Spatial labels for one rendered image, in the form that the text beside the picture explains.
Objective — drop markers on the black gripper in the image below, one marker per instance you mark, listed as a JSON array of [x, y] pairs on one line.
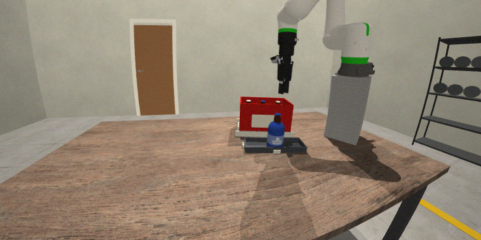
[[284, 70]]

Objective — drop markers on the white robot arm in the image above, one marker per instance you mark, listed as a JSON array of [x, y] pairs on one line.
[[354, 39]]

